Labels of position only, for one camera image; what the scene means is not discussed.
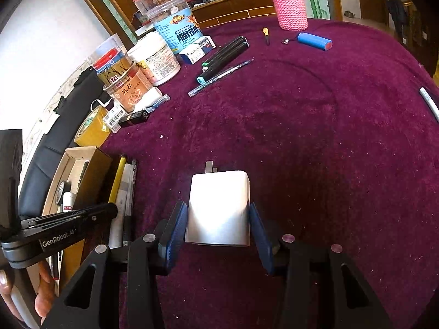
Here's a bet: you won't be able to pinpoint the red lid glass jar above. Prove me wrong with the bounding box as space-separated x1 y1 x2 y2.
93 48 133 86

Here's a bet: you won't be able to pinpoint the black marker teal cap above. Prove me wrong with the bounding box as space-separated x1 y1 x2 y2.
196 42 249 84

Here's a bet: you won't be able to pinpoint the small yellow black screwdriver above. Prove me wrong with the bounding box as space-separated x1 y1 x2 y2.
263 27 270 45

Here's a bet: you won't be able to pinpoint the yellow tape roll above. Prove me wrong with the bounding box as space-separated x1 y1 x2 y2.
74 105 111 147

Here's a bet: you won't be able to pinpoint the black sofa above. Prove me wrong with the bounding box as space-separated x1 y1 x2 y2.
18 67 109 220

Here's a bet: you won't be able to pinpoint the maroon velvet tablecloth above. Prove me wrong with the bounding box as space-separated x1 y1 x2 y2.
103 16 438 328

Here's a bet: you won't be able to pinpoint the left hand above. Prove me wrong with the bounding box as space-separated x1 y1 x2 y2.
1 259 57 328

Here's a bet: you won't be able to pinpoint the pink knit-sleeved bottle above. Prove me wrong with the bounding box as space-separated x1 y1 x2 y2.
273 0 308 31

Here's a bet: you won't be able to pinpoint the yellow pen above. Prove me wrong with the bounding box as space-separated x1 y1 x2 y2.
108 155 126 203

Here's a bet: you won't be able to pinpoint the black lipstick tube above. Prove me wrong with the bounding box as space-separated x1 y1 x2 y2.
118 110 150 128

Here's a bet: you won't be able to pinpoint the white power adapter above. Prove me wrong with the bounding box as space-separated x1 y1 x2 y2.
185 160 250 247

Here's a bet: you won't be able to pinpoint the translucent white pen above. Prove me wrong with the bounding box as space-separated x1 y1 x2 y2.
419 87 439 123

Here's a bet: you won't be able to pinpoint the black tape roll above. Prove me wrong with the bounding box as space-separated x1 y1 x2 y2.
55 180 71 206

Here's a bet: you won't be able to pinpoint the white barcode box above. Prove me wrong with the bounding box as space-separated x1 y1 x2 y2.
103 104 128 134

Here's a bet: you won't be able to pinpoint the white marker pen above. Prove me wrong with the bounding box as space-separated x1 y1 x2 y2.
109 163 133 249

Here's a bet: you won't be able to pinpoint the blue label plastic jar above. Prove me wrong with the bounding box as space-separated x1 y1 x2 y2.
147 0 203 54

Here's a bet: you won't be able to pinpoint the small blue white box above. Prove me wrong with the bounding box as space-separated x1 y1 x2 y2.
178 36 216 65

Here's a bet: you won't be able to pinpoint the cardboard tray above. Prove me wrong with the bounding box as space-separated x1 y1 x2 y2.
25 146 113 297

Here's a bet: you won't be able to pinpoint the white supplement bottle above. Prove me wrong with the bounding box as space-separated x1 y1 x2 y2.
127 31 181 87

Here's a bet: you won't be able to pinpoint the clear blue gel pen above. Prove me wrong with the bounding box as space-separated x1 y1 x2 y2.
187 58 254 97

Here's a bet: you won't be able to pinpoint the blue cylindrical battery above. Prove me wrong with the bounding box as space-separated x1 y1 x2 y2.
297 33 333 51

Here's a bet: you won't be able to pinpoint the black marker green cap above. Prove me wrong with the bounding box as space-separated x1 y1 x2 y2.
202 36 247 70

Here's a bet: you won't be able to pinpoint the white bottle orange cap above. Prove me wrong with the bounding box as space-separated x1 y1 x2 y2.
62 192 76 212

